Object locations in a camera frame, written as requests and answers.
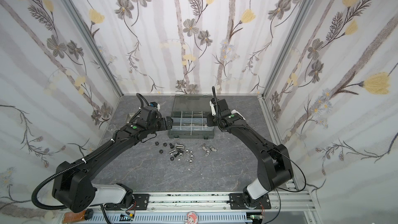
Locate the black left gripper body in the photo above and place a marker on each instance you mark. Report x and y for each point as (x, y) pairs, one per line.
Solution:
(161, 125)

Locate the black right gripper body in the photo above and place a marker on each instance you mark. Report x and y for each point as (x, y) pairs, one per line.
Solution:
(214, 119)

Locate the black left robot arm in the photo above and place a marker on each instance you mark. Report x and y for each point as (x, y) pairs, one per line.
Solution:
(73, 186)

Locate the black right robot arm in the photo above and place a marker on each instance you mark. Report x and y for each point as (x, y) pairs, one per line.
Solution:
(274, 166)

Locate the green compartment organizer box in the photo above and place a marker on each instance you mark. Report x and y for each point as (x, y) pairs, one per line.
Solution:
(189, 114)

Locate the clear plastic cup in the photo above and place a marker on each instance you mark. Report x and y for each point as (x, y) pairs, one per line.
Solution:
(111, 128)

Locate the pink cartoon figure sticker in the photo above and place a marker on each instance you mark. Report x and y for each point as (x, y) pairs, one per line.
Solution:
(192, 218)

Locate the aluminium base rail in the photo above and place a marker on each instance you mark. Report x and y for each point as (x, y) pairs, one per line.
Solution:
(212, 208)

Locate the orange handled tool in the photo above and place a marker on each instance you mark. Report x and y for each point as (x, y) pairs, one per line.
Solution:
(71, 217)

